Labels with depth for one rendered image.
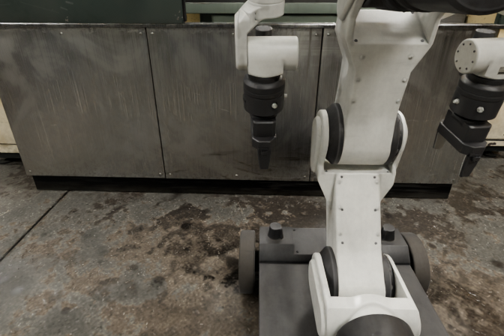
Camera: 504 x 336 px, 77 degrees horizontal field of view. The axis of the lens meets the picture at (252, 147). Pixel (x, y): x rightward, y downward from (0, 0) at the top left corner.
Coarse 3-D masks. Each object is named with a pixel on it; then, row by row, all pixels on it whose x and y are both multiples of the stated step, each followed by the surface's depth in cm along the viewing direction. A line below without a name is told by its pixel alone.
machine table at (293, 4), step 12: (192, 0) 159; (204, 0) 158; (216, 0) 158; (228, 0) 158; (240, 0) 158; (288, 0) 157; (300, 0) 157; (312, 0) 156; (324, 0) 156; (336, 0) 156; (192, 12) 159; (204, 12) 159; (216, 12) 159; (228, 12) 158; (288, 12) 157; (300, 12) 157; (312, 12) 157; (324, 12) 157; (336, 12) 156
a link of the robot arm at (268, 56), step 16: (256, 32) 65; (256, 48) 60; (272, 48) 60; (288, 48) 60; (256, 64) 61; (272, 64) 61; (288, 64) 61; (256, 80) 64; (272, 80) 64; (256, 96) 64; (272, 96) 64
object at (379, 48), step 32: (352, 0) 51; (352, 32) 56; (384, 32) 58; (416, 32) 58; (352, 64) 60; (384, 64) 59; (416, 64) 59; (352, 96) 63; (384, 96) 63; (352, 128) 66; (384, 128) 66; (352, 160) 71; (384, 160) 71
